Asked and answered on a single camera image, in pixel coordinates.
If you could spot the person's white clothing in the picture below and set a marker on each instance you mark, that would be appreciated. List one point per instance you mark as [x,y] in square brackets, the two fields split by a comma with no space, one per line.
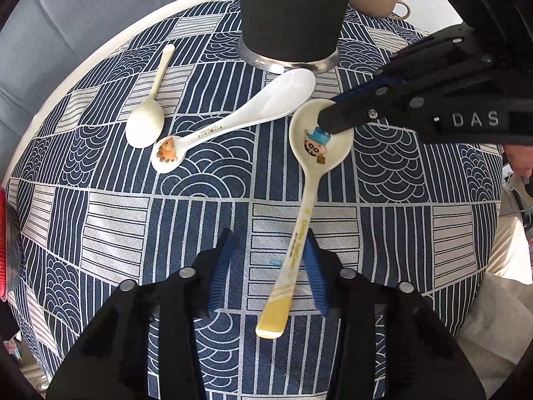
[495,300]

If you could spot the white bear print soup spoon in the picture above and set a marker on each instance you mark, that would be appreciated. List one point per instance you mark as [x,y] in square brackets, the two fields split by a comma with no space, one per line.
[270,96]

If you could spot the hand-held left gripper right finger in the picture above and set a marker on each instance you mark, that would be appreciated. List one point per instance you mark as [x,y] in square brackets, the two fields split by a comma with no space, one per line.
[316,275]

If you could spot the blue patterned tablecloth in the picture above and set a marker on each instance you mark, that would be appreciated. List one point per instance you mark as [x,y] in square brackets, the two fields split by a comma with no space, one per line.
[125,225]

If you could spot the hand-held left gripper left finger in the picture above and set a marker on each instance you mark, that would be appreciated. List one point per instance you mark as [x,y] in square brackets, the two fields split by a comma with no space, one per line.
[218,271]

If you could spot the black cylindrical utensil holder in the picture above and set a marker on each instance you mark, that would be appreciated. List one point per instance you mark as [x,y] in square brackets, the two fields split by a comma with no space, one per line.
[291,16]

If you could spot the person's right hand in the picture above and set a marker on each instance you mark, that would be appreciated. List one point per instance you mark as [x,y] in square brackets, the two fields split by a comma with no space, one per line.
[520,160]

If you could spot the plain cream spoon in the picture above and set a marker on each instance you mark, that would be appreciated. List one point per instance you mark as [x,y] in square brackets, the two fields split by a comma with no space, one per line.
[145,125]

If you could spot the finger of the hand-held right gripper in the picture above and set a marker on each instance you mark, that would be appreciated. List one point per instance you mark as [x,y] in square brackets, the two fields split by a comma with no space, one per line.
[341,118]
[358,91]

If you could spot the red fruit bowl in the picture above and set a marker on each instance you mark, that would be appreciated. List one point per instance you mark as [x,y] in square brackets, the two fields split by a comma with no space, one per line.
[2,250]

